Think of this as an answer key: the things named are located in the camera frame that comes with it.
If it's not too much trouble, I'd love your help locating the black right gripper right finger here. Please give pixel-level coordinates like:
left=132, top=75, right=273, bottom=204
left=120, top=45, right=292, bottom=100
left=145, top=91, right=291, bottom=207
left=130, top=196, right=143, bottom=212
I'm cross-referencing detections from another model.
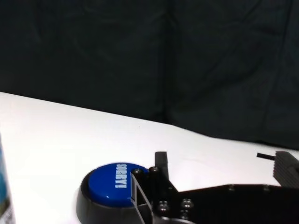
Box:
left=272, top=151, right=299, bottom=188

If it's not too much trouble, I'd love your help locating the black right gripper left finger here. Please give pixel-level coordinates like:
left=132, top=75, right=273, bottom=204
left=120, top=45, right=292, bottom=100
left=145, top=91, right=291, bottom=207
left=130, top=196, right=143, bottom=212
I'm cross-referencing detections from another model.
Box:
left=130, top=151, right=181, bottom=224

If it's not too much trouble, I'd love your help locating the clear water bottle red cap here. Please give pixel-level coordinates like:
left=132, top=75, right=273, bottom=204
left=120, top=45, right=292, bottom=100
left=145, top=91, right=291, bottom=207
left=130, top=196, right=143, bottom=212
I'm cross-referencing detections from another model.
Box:
left=0, top=133, right=16, bottom=224

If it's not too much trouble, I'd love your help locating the blue round lid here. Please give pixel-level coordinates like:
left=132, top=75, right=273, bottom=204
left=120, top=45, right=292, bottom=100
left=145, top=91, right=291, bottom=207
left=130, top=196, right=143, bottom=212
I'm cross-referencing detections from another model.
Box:
left=76, top=162, right=155, bottom=224

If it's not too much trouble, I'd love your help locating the black curtain backdrop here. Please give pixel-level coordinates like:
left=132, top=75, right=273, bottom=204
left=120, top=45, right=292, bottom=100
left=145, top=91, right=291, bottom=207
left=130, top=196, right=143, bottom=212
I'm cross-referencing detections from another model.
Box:
left=0, top=0, right=299, bottom=151

